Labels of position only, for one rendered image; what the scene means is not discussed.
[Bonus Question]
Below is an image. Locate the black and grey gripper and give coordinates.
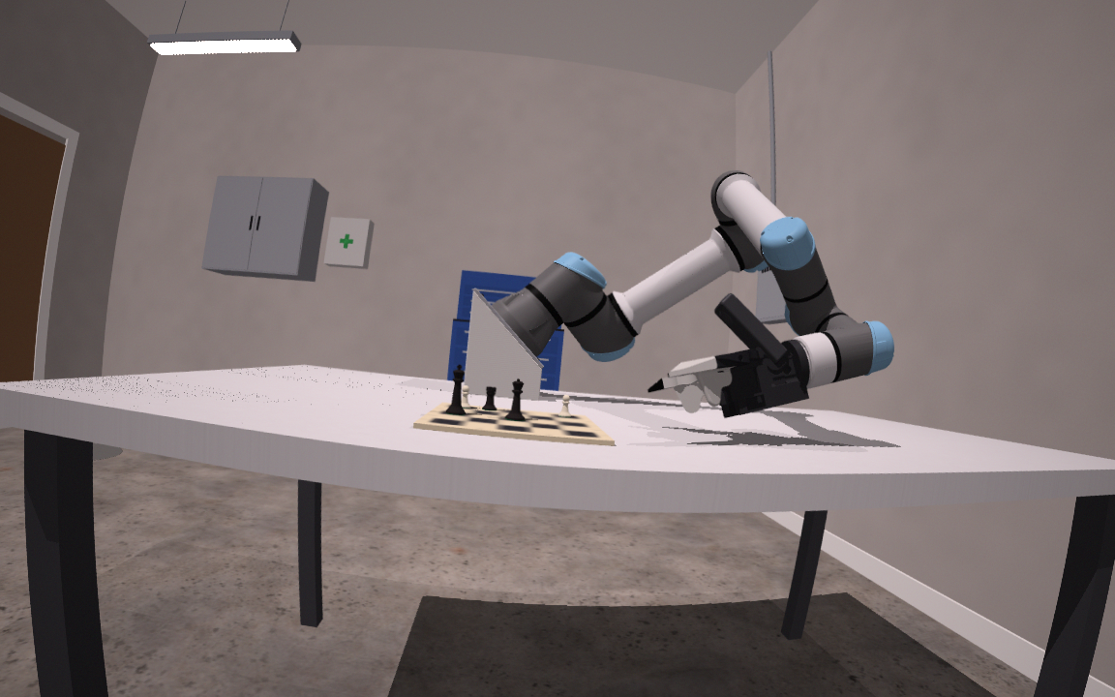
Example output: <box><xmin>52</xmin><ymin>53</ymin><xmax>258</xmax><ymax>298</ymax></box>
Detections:
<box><xmin>648</xmin><ymin>340</ymin><xmax>809</xmax><ymax>418</ymax></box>

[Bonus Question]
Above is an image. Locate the black and cream chessboard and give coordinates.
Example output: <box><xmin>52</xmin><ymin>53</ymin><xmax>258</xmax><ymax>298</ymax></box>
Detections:
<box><xmin>413</xmin><ymin>403</ymin><xmax>615</xmax><ymax>446</ymax></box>

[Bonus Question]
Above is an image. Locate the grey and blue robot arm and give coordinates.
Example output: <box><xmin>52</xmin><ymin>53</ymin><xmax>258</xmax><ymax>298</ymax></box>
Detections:
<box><xmin>492</xmin><ymin>170</ymin><xmax>894</xmax><ymax>389</ymax></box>

